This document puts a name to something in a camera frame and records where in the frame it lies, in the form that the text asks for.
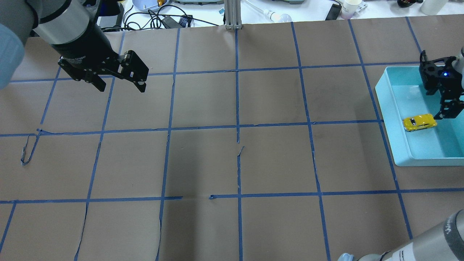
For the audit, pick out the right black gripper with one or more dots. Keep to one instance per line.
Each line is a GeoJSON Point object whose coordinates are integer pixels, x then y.
{"type": "Point", "coordinates": [450, 95]}

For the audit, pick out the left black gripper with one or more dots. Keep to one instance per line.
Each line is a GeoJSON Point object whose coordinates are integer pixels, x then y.
{"type": "Point", "coordinates": [84, 46]}

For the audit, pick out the yellow beetle toy car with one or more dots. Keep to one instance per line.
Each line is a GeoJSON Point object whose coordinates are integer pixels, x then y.
{"type": "Point", "coordinates": [419, 122]}

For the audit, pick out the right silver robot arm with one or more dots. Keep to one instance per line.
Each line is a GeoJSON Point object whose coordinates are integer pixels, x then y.
{"type": "Point", "coordinates": [443, 242]}

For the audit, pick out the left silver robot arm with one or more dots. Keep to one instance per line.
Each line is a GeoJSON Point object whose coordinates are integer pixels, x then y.
{"type": "Point", "coordinates": [70, 29]}

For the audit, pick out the turquoise plastic bin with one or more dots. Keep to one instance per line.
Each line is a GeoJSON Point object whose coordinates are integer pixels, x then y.
{"type": "Point", "coordinates": [415, 137]}

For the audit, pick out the black power adapter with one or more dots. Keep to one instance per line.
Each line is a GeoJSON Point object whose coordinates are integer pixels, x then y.
{"type": "Point", "coordinates": [169, 23]}

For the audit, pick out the blue plate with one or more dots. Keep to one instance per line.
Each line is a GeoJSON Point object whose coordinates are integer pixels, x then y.
{"type": "Point", "coordinates": [154, 5]}

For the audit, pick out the white paper cup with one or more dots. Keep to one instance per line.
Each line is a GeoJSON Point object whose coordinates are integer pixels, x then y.
{"type": "Point", "coordinates": [349, 7]}

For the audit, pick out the black phone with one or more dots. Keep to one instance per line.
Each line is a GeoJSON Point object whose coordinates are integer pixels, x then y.
{"type": "Point", "coordinates": [334, 12]}

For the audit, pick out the light bulb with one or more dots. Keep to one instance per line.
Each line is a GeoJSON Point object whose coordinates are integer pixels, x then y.
{"type": "Point", "coordinates": [269, 14]}

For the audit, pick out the aluminium frame post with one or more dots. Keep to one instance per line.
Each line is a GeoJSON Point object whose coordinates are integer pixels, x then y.
{"type": "Point", "coordinates": [233, 14]}

